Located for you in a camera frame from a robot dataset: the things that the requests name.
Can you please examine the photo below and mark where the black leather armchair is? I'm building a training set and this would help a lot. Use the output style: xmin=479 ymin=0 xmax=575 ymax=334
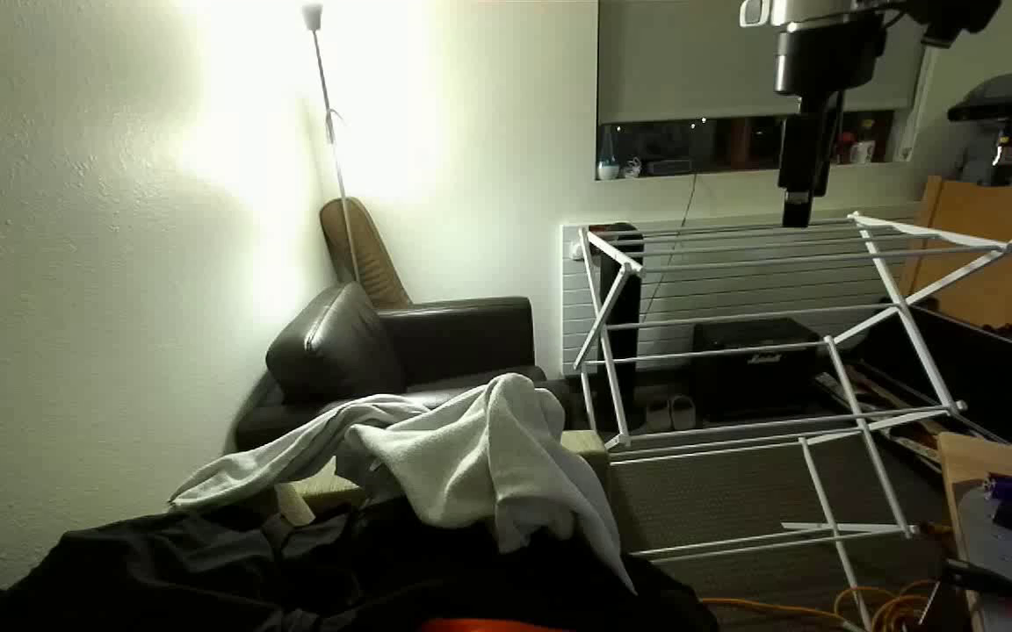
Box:
xmin=232 ymin=277 xmax=554 ymax=453

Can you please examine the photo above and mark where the orange garment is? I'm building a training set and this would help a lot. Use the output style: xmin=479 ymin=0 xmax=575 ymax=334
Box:
xmin=416 ymin=614 xmax=568 ymax=632

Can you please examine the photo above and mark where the black padded bench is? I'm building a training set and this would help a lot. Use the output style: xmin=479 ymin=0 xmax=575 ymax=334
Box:
xmin=944 ymin=65 xmax=1012 ymax=191

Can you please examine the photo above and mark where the orange extension cable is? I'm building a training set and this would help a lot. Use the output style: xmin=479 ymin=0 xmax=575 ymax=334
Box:
xmin=694 ymin=580 xmax=941 ymax=632

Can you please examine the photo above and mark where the white clothes drying rack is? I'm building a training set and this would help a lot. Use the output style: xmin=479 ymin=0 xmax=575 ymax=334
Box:
xmin=568 ymin=209 xmax=1012 ymax=632

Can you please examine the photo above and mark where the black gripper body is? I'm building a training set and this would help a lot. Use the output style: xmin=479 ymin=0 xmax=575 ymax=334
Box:
xmin=777 ymin=87 xmax=850 ymax=202

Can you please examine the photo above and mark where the white slipper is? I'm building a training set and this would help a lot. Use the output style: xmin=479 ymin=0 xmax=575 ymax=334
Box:
xmin=663 ymin=389 xmax=699 ymax=431
xmin=640 ymin=395 xmax=676 ymax=431

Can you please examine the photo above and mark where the tall black speaker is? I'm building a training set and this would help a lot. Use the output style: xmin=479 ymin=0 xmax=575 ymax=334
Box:
xmin=582 ymin=222 xmax=645 ymax=400

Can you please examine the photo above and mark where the black handled tool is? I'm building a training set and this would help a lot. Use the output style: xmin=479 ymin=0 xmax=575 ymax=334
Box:
xmin=939 ymin=560 xmax=1012 ymax=610

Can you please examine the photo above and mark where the wooden board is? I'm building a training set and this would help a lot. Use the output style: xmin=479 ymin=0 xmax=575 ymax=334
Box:
xmin=913 ymin=173 xmax=1012 ymax=362

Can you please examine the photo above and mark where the cardboard box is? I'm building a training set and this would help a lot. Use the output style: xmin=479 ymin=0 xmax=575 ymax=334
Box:
xmin=933 ymin=428 xmax=1012 ymax=632

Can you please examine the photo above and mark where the black clothes pile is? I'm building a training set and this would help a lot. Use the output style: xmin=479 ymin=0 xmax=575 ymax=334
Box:
xmin=0 ymin=497 xmax=719 ymax=632

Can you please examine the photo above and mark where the black amplifier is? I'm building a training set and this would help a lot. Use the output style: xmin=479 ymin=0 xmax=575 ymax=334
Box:
xmin=692 ymin=315 xmax=832 ymax=425

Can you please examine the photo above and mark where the grey hooded sweatshirt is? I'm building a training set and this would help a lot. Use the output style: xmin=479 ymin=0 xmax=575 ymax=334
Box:
xmin=167 ymin=370 xmax=640 ymax=593

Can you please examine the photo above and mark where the black low cabinet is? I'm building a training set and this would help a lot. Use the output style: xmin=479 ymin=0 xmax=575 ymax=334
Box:
xmin=850 ymin=299 xmax=1012 ymax=464

